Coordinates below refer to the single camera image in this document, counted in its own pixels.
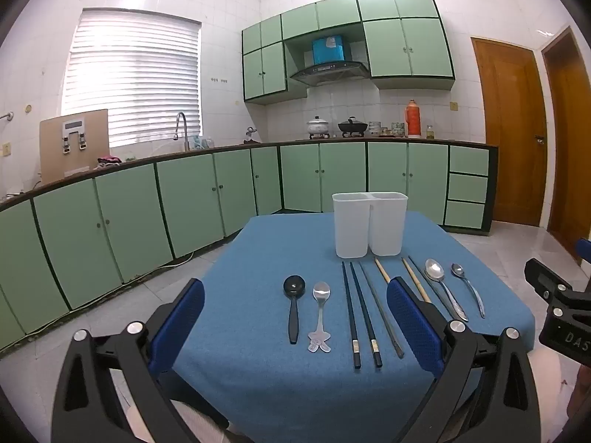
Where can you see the plain wooden door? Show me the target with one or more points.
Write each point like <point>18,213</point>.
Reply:
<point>572,147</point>

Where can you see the green drawer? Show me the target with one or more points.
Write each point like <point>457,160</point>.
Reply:
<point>468,160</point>
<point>466,188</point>
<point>464,212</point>

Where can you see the metal kitchen faucet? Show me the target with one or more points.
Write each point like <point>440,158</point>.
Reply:
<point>181,117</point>

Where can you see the white two-compartment utensil holder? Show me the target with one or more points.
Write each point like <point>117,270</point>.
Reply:
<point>367,226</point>

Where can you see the red cloth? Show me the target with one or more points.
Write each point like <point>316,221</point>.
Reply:
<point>108,161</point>

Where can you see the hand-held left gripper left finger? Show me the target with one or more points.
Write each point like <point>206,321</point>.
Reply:
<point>178,323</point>

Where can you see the wooden chopstick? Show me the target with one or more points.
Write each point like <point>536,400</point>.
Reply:
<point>382,271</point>
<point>415,281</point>

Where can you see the black wok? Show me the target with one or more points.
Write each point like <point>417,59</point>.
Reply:
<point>352,126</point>

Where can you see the green base cabinets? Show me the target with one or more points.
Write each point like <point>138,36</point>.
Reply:
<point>184,203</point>

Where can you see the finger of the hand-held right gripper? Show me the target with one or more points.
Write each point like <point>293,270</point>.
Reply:
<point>540,277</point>
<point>585,250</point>

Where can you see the bottles beside sink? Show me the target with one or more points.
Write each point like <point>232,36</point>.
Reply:
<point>203,142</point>

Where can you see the black chopstick with gold band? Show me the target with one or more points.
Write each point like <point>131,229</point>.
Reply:
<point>351,318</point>
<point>364,314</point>

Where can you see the green wall cabinets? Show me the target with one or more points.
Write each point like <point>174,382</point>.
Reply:
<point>411,50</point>

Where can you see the large silver spoon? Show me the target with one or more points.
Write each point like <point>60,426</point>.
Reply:
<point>434,268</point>

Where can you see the cardboard box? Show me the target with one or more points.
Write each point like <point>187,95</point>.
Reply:
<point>55,161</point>

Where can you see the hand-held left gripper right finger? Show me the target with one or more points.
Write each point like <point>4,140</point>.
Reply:
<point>413,327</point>

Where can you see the gas stove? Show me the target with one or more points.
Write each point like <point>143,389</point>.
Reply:
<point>337,136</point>

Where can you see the dark kitchen countertop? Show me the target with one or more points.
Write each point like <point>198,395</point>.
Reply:
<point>231,146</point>

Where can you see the black plastic spoon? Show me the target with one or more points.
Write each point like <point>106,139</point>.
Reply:
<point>294,314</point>

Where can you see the orange thermos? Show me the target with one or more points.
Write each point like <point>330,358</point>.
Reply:
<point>413,120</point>

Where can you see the grey metal chopstick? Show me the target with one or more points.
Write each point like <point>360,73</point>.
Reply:
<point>418,267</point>
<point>381,309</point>

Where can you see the white cooking pot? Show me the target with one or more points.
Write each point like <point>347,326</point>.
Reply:
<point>318,126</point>

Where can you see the black range hood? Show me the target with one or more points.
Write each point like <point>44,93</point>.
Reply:
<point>330,74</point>

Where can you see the person's right forearm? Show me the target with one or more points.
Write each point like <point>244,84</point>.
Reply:
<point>581,392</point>

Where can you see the blue tablecloth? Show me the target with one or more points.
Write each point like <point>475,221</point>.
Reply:
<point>277,378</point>

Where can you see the white window blind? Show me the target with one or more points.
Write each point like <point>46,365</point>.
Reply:
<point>134,78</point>

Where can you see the small silver spoon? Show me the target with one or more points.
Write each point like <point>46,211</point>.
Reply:
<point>457,269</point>

